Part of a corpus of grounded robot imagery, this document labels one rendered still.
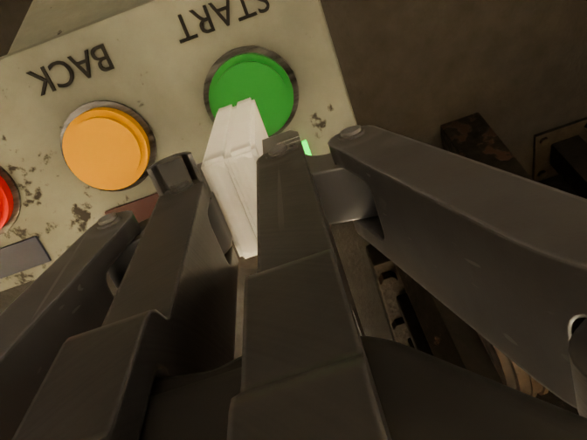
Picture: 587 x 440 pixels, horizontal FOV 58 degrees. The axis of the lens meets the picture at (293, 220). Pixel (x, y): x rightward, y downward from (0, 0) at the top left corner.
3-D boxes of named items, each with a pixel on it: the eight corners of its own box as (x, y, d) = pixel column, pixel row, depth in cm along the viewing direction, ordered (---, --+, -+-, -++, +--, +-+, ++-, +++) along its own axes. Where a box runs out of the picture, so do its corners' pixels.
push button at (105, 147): (166, 165, 28) (160, 176, 26) (95, 190, 28) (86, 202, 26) (131, 92, 26) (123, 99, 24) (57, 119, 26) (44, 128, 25)
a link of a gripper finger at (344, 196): (263, 195, 12) (387, 151, 12) (260, 139, 17) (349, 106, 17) (285, 249, 13) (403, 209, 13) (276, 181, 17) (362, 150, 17)
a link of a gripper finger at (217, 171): (266, 253, 15) (241, 262, 15) (262, 174, 21) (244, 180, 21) (225, 155, 13) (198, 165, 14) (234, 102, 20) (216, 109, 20)
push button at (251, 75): (302, 116, 27) (305, 125, 25) (229, 142, 27) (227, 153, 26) (275, 38, 25) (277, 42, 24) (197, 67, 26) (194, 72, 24)
